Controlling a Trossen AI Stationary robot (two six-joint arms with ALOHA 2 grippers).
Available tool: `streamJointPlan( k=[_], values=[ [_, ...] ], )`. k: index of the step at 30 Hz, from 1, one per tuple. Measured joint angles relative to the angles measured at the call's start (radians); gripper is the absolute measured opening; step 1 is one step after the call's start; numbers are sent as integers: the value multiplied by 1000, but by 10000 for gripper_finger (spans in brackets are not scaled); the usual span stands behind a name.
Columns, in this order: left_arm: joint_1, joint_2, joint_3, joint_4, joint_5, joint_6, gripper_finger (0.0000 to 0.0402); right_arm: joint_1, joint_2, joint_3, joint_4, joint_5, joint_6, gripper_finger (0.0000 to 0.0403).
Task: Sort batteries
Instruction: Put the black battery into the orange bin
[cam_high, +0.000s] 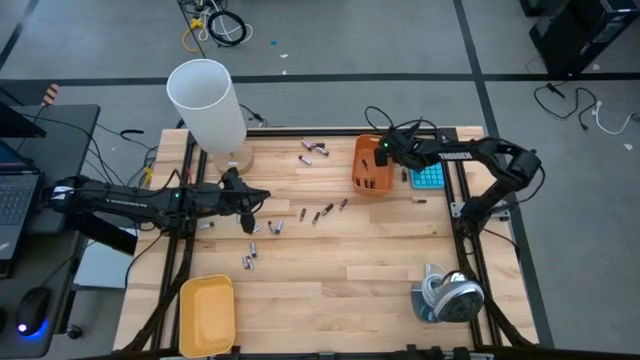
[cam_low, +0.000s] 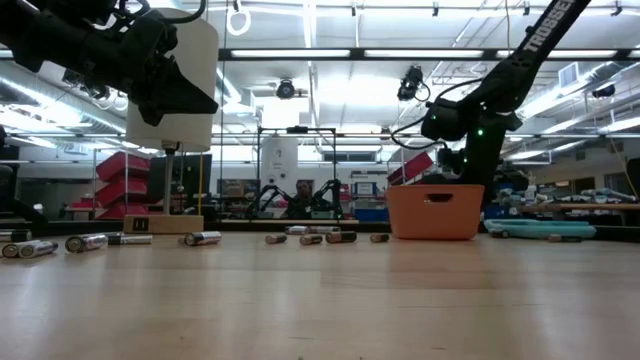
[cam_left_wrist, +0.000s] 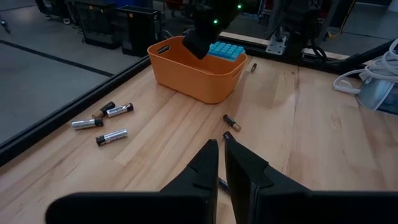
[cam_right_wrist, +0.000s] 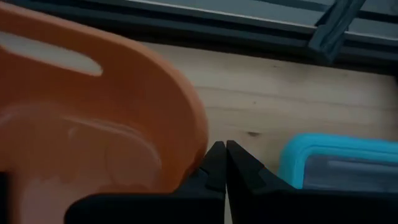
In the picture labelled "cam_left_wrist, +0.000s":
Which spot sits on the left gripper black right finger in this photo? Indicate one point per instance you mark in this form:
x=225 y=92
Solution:
x=264 y=202

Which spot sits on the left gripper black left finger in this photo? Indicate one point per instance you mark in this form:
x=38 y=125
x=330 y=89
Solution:
x=186 y=205

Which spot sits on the orange plastic bin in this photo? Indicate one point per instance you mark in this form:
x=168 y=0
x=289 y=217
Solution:
x=192 y=77

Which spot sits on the large silver Energizer battery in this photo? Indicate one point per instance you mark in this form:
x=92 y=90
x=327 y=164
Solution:
x=119 y=110

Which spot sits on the blue calculator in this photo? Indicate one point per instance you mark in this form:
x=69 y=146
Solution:
x=227 y=51

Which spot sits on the black computer tower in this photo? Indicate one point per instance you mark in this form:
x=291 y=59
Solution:
x=98 y=25
x=140 y=31

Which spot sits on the large silver black battery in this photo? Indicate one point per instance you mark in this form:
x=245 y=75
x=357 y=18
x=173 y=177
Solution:
x=87 y=124
x=111 y=137

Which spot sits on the large black copper battery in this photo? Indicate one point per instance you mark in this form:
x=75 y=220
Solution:
x=103 y=109

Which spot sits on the black aluminium rig frame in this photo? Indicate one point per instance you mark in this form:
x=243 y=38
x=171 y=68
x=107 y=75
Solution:
x=62 y=115

